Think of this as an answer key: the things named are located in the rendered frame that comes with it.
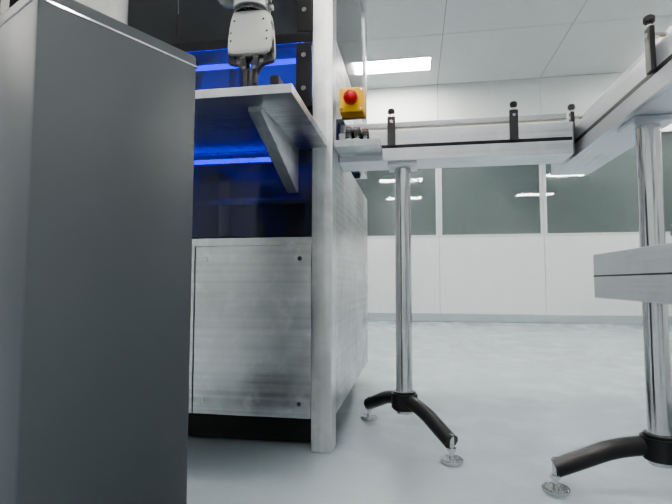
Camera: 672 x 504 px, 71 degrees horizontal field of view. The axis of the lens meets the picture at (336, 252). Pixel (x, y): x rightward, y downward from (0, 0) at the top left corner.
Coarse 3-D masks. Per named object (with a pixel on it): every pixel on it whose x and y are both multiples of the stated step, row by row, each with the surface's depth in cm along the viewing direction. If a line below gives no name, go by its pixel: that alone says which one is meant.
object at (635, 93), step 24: (648, 24) 94; (648, 48) 93; (624, 72) 112; (648, 72) 93; (600, 96) 126; (624, 96) 106; (648, 96) 95; (600, 120) 120; (624, 120) 108; (576, 144) 138; (600, 144) 127; (624, 144) 127; (552, 168) 162; (576, 168) 154
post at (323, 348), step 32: (320, 0) 140; (320, 32) 139; (320, 64) 138; (320, 96) 138; (320, 128) 137; (320, 160) 136; (320, 192) 136; (320, 224) 135; (320, 256) 135; (320, 288) 134; (320, 320) 133; (320, 352) 133; (320, 384) 132; (320, 416) 132; (320, 448) 131
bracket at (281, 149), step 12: (252, 108) 105; (264, 120) 107; (264, 132) 111; (276, 132) 116; (264, 144) 115; (276, 144) 115; (288, 144) 127; (276, 156) 120; (288, 156) 126; (276, 168) 125; (288, 168) 126; (288, 180) 130; (288, 192) 136
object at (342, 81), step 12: (276, 36) 141; (288, 36) 140; (300, 36) 140; (312, 36) 139; (180, 48) 146; (192, 48) 145; (204, 48) 145; (216, 48) 144; (312, 48) 242; (336, 48) 145; (312, 60) 242; (336, 60) 145; (312, 72) 241; (336, 72) 145; (312, 84) 241; (336, 84) 144; (348, 84) 171; (312, 96) 241; (336, 96) 144; (348, 120) 170; (360, 120) 208
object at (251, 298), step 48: (336, 192) 142; (192, 240) 141; (240, 240) 139; (288, 240) 136; (336, 240) 141; (192, 288) 140; (240, 288) 138; (288, 288) 136; (336, 288) 140; (192, 336) 139; (240, 336) 137; (288, 336) 135; (336, 336) 140; (192, 384) 139; (240, 384) 136; (288, 384) 134; (336, 384) 139
